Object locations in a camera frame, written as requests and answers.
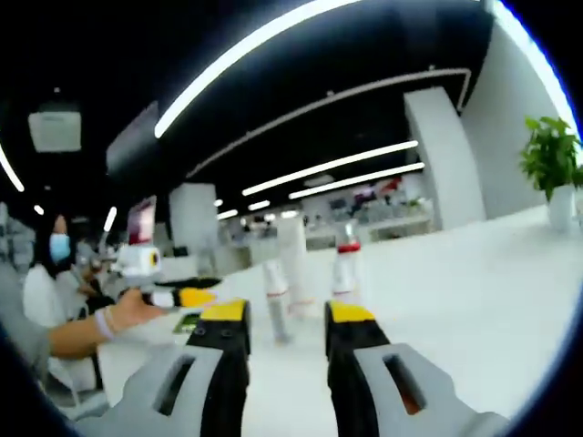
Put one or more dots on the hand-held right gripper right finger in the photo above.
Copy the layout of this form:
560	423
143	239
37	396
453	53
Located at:
350	355

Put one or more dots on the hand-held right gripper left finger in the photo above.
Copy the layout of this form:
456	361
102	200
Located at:
223	355

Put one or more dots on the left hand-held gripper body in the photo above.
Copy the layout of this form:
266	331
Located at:
139	264

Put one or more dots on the green skincare sachet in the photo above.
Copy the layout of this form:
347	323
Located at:
187	323

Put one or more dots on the white skincare bottle clear cap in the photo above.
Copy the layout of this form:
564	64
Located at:
346	273

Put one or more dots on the white skincare tube red band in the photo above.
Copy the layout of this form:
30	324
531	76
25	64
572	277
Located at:
295	264

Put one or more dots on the person's left hand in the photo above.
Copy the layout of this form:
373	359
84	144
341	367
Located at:
134	309

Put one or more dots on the computer monitor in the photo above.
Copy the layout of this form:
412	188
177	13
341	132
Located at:
142	220

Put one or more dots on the ceiling air conditioner unit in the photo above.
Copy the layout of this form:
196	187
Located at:
54	129

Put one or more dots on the straight ceiling light strip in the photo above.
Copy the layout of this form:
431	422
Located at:
332	166
360	179

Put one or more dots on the long curved ceiling light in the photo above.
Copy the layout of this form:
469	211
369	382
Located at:
237	59

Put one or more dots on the potted green plant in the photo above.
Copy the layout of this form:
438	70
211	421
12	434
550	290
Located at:
553	155

